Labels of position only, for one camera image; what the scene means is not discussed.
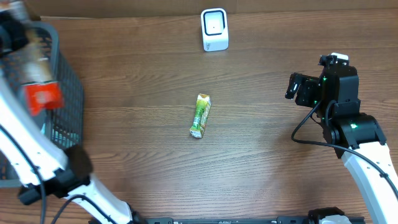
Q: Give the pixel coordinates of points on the white barcode scanner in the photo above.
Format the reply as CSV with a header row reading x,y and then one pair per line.
x,y
214,27

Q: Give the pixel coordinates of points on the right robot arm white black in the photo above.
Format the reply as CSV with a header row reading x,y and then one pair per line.
x,y
356,137

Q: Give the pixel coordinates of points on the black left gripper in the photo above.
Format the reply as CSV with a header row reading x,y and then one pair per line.
x,y
13,33

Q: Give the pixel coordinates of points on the grey plastic shopping basket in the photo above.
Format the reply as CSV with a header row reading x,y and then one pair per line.
x,y
63,126

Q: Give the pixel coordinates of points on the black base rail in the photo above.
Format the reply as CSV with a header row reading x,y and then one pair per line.
x,y
278,220

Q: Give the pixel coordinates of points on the orange cracker pack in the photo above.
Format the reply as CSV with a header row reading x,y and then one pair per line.
x,y
42,91

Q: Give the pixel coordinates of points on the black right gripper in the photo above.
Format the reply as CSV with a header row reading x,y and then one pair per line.
x,y
306,86

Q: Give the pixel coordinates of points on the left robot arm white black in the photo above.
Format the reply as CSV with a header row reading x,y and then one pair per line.
x,y
44,169

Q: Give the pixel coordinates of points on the green juice carton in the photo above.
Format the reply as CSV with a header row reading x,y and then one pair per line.
x,y
203,107

